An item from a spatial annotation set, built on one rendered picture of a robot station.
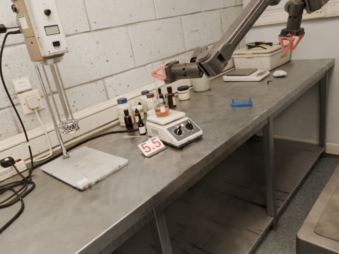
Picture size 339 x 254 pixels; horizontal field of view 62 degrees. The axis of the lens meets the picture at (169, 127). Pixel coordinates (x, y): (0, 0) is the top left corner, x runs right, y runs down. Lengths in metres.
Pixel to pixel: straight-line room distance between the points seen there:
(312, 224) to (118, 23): 1.26
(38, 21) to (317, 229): 1.19
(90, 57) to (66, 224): 0.86
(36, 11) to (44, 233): 0.60
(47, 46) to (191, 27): 1.23
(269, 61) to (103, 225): 1.63
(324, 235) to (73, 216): 0.89
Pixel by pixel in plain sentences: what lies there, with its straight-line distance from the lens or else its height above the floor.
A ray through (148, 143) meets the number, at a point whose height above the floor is 0.78.
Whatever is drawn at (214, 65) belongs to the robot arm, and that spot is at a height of 1.03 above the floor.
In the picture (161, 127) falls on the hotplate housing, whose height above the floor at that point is 0.82.
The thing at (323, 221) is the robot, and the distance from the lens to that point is 1.32.
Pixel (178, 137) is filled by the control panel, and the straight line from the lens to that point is 1.05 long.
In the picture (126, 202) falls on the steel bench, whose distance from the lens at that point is 0.81.
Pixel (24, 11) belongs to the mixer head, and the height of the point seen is 1.28.
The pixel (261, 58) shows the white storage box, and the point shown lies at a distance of 2.10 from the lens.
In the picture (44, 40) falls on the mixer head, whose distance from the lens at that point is 0.92.
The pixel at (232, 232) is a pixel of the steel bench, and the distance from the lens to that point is 1.67.
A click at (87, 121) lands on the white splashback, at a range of 1.38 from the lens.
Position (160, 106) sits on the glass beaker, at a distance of 1.11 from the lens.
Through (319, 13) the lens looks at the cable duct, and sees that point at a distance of 2.29.
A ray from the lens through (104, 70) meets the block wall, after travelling 1.48.
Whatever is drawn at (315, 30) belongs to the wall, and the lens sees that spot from 2.36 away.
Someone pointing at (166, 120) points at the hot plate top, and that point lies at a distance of 1.09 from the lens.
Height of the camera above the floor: 1.19
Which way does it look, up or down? 20 degrees down
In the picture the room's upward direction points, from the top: 10 degrees counter-clockwise
